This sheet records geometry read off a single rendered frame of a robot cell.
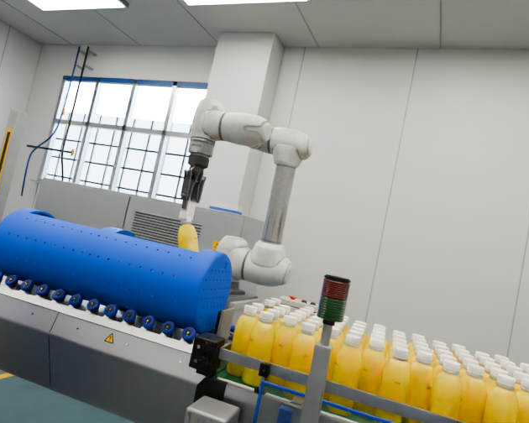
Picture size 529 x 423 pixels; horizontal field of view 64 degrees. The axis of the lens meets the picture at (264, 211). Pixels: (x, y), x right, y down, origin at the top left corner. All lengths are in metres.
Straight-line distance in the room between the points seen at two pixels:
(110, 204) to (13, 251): 2.10
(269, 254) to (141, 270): 0.73
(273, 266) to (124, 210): 1.99
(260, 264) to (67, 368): 0.89
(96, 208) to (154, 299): 2.55
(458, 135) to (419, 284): 1.39
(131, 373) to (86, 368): 0.19
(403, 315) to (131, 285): 3.00
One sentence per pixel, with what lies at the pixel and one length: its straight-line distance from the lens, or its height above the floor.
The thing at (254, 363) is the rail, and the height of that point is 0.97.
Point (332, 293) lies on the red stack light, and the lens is 0.99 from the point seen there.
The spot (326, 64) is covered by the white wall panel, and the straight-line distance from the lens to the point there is 4.70.
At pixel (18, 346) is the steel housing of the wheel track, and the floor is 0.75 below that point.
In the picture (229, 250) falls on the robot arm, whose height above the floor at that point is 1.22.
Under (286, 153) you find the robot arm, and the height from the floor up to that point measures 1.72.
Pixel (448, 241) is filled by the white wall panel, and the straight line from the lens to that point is 4.07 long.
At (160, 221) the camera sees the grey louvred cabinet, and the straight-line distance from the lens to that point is 3.46.
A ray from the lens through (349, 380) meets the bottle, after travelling 1.22.
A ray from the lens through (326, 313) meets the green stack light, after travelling 0.99.
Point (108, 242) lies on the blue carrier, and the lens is 1.57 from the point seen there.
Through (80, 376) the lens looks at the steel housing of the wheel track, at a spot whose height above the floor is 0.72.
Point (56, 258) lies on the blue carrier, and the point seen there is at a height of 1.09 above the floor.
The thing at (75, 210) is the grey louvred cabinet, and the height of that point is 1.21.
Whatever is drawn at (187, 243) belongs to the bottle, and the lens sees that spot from 1.50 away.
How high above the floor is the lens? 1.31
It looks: 4 degrees up
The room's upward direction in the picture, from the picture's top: 12 degrees clockwise
